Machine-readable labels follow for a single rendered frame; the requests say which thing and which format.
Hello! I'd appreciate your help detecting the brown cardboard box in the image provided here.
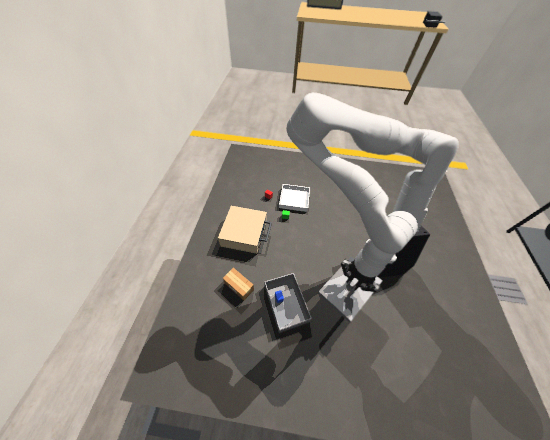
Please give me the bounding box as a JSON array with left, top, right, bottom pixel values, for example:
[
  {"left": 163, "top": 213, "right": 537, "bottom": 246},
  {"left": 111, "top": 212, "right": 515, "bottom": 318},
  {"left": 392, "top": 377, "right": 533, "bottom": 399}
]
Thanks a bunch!
[{"left": 223, "top": 268, "right": 254, "bottom": 300}]

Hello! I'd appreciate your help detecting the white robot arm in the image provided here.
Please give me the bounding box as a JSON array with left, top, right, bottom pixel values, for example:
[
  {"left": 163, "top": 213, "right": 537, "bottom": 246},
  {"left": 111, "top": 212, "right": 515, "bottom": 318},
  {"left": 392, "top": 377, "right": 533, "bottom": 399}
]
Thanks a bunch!
[{"left": 286, "top": 93, "right": 458, "bottom": 277}]

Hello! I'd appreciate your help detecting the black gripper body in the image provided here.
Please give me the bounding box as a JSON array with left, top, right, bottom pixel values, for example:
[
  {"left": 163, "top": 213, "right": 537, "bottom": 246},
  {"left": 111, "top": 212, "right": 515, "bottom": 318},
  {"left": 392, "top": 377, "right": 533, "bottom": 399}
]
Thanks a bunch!
[{"left": 349, "top": 260, "right": 377, "bottom": 284}]

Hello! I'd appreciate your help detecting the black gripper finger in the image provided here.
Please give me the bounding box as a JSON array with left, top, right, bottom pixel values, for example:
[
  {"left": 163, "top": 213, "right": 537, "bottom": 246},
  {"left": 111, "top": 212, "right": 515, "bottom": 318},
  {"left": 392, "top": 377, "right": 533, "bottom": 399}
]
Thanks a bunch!
[
  {"left": 341, "top": 259, "right": 355, "bottom": 286},
  {"left": 352, "top": 279, "right": 380, "bottom": 292}
]

